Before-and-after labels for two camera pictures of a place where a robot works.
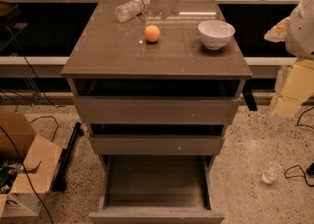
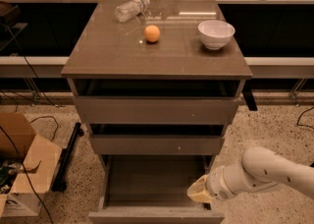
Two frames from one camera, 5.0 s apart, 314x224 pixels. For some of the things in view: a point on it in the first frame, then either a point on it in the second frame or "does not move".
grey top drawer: (156, 100) does not move
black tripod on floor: (60, 183) does not move
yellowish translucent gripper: (301, 32) → (218, 182)
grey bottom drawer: (156, 189) does not move
